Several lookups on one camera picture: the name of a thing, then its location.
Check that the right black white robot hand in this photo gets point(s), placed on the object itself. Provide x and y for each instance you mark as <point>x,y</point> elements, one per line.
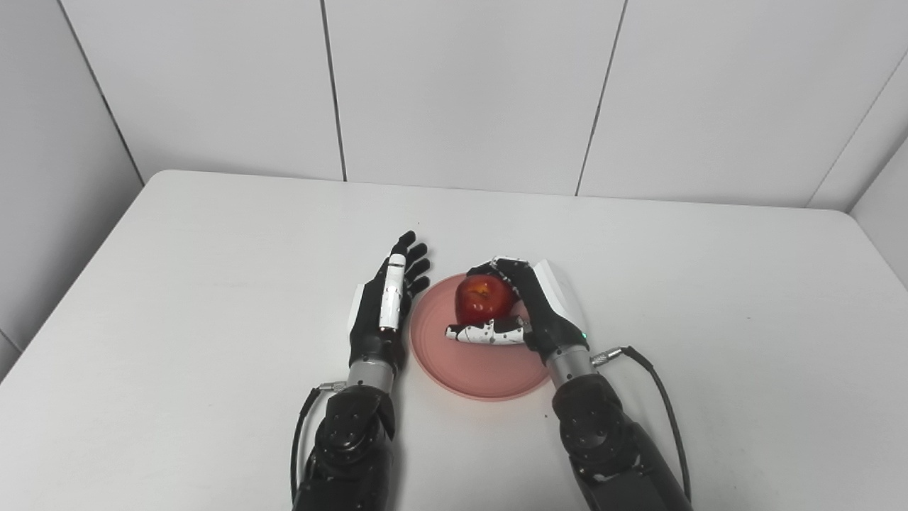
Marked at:
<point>550,305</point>

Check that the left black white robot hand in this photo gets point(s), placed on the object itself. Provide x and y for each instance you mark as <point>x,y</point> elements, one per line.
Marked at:
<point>379,312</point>

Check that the red apple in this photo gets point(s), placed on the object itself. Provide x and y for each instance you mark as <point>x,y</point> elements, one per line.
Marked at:
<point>482,298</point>

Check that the pink round plate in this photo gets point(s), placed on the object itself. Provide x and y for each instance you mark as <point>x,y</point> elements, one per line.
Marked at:
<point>468,369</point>

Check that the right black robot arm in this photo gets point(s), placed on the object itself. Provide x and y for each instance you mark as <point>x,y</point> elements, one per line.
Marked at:
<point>613,440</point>

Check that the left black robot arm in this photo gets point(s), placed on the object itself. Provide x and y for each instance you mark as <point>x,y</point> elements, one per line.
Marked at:
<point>351,440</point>

